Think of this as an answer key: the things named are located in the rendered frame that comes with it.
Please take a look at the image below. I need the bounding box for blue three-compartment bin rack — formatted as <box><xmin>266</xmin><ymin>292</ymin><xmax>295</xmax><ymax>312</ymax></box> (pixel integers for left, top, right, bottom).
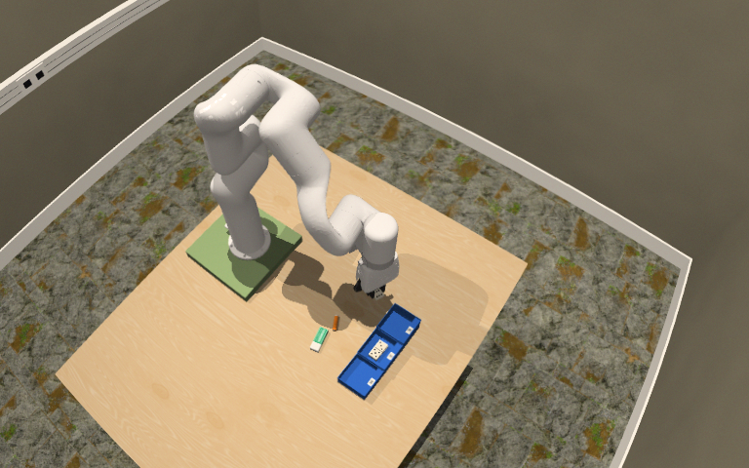
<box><xmin>338</xmin><ymin>303</ymin><xmax>421</xmax><ymax>400</ymax></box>

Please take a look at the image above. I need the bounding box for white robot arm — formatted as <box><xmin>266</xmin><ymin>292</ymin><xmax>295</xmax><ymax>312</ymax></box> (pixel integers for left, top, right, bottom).
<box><xmin>194</xmin><ymin>64</ymin><xmax>398</xmax><ymax>270</ymax></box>

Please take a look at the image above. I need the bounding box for green and grey eraser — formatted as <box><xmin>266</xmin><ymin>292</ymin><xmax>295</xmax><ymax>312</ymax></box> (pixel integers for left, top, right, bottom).
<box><xmin>310</xmin><ymin>327</ymin><xmax>329</xmax><ymax>352</ymax></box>

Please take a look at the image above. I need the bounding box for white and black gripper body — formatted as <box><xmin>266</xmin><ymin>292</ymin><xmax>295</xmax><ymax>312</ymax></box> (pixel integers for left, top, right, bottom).
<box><xmin>356</xmin><ymin>251</ymin><xmax>399</xmax><ymax>293</ymax></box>

